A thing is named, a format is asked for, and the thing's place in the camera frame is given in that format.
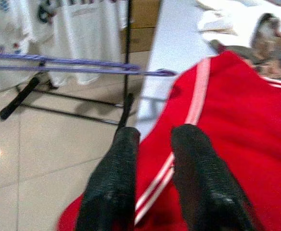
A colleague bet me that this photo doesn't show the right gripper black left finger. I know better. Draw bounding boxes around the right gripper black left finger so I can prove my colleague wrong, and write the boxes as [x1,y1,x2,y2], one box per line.
[75,126,141,231]

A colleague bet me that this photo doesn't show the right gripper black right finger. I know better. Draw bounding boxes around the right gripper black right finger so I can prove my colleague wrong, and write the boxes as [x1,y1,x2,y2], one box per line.
[170,124,264,231]

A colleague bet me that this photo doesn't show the red shirt white stripes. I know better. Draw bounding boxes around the red shirt white stripes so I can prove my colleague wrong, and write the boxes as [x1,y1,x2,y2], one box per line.
[56,50,281,231]

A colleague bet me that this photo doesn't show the purple plastic hanger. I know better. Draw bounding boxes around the purple plastic hanger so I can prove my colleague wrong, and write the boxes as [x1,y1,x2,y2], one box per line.
[0,53,177,77]

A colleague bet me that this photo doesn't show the chrome and black clothes rack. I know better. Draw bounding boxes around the chrome and black clothes rack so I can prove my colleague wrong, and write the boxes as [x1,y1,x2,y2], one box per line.
[0,0,135,129]

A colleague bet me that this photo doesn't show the white t-shirt black print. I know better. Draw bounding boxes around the white t-shirt black print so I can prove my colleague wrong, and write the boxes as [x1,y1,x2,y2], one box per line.
[29,0,129,85]

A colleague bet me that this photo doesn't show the brown patterned cloth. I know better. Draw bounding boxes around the brown patterned cloth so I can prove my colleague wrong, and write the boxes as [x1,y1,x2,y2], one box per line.
[209,13,281,80]

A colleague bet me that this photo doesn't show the white crumpled garment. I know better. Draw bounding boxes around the white crumpled garment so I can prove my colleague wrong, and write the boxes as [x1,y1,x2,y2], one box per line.
[195,0,281,49]

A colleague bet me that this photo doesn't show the large cardboard box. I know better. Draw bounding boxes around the large cardboard box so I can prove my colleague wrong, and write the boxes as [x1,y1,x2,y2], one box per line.
[120,0,162,55]

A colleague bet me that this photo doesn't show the white shirt small colourful prints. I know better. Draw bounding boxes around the white shirt small colourful prints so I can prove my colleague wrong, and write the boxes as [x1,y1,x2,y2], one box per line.
[0,0,32,93]

